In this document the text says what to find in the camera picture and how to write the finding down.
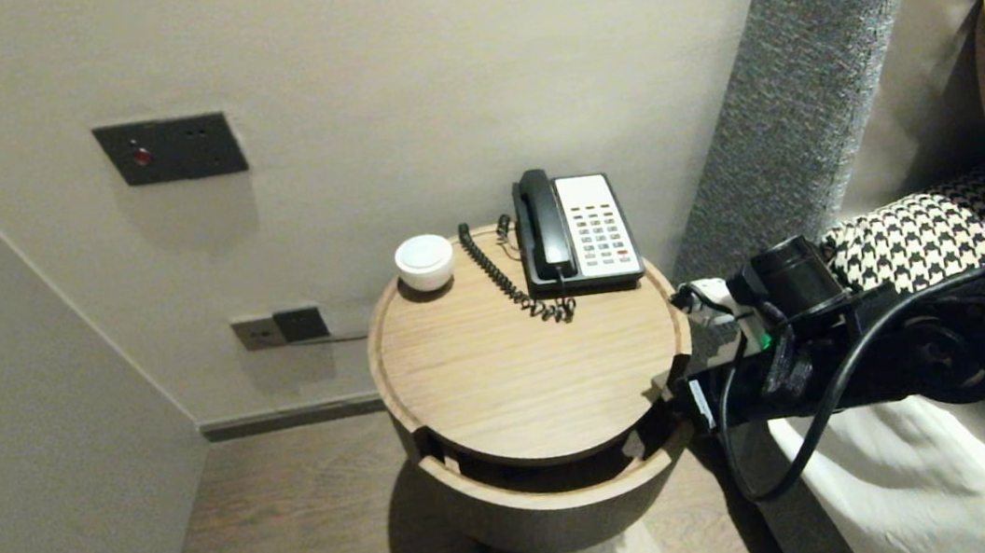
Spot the wooden nightstand drawer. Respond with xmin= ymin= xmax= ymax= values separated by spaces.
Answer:
xmin=413 ymin=416 xmax=710 ymax=553

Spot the round wooden nightstand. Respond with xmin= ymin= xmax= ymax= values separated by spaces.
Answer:
xmin=354 ymin=200 xmax=705 ymax=490

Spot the grey fabric bed base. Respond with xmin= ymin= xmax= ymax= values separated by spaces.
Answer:
xmin=708 ymin=408 xmax=858 ymax=553

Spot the black white desk telephone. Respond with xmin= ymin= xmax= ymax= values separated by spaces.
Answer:
xmin=509 ymin=168 xmax=647 ymax=301

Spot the white bed sheet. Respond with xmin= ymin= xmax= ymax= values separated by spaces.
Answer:
xmin=766 ymin=390 xmax=985 ymax=553

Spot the black telephone handset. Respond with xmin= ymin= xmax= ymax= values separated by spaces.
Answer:
xmin=511 ymin=165 xmax=579 ymax=283

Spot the black white houndstooth pillow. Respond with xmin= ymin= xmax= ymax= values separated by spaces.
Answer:
xmin=815 ymin=164 xmax=985 ymax=552

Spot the grey fabric headboard panel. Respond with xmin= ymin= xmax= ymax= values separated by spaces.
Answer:
xmin=640 ymin=0 xmax=984 ymax=368

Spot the wooden baseboard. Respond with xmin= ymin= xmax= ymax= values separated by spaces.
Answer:
xmin=198 ymin=393 xmax=389 ymax=445

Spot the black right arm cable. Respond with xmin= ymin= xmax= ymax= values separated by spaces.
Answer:
xmin=697 ymin=202 xmax=985 ymax=507

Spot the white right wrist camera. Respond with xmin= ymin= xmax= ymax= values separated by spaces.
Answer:
xmin=669 ymin=270 xmax=780 ymax=366

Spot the black coiled telephone cord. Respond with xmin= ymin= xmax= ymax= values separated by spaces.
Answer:
xmin=457 ymin=208 xmax=579 ymax=334

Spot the grey and black wall outlet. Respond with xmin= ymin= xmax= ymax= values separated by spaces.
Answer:
xmin=229 ymin=305 xmax=332 ymax=354

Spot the dark wall socket panel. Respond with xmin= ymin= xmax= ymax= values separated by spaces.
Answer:
xmin=91 ymin=109 xmax=249 ymax=191

